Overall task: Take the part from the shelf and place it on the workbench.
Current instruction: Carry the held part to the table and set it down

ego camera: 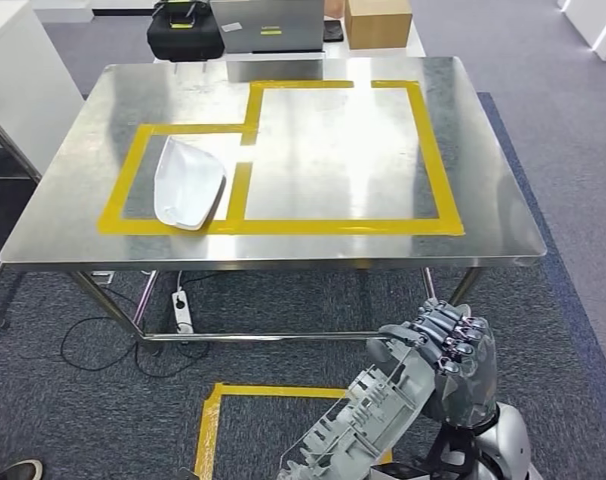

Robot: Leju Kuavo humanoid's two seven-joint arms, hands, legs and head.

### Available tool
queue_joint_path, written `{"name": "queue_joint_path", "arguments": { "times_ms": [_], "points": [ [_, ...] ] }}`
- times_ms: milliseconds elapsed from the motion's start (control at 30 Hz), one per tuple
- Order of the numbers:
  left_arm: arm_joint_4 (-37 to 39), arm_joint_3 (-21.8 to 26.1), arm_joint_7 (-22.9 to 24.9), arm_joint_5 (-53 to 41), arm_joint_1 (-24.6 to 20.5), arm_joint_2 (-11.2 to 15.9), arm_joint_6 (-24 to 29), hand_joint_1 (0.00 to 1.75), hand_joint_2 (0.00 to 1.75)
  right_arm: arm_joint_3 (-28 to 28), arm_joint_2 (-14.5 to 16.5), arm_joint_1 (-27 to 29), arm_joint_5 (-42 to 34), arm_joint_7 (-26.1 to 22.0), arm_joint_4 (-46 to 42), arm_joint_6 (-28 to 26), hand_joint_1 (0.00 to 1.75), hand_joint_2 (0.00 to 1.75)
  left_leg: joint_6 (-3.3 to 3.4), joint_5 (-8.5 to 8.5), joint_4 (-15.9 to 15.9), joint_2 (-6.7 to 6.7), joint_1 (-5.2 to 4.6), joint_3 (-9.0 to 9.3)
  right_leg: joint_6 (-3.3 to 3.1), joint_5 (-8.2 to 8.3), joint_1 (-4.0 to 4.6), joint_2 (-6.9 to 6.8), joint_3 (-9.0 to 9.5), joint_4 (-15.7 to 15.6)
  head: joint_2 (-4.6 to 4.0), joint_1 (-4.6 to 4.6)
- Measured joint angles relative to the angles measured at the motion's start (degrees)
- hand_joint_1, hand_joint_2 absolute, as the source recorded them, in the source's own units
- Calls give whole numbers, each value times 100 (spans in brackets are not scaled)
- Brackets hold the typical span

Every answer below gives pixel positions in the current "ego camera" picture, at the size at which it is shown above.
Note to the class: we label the yellow floor tape square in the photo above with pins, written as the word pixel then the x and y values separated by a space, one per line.
pixel 208 430

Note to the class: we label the dark grey robot part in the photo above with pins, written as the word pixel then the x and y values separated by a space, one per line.
pixel 187 474

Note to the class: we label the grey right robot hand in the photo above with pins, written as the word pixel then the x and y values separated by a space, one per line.
pixel 475 391

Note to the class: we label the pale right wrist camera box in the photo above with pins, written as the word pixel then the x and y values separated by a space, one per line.
pixel 398 473

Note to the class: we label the brown cardboard box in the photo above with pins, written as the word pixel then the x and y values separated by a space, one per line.
pixel 378 26

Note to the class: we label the person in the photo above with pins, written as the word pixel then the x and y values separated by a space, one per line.
pixel 20 472

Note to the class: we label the stainless steel workbench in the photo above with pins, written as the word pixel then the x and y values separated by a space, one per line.
pixel 58 218

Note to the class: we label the white table with metal legs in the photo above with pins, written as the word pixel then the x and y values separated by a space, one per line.
pixel 27 86

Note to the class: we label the grey plastic wheel cover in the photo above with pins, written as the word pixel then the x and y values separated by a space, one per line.
pixel 368 411

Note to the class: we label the black phone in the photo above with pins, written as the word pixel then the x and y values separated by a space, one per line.
pixel 333 31

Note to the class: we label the black bag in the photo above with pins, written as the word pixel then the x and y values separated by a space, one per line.
pixel 183 40

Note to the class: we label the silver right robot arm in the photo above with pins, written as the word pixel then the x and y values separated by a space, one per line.
pixel 507 444

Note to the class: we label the grey laptop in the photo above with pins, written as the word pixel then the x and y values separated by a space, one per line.
pixel 267 26

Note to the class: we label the yellow tape on workbench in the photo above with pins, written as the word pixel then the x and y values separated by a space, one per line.
pixel 333 227

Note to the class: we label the white power strip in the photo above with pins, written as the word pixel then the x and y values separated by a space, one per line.
pixel 183 314

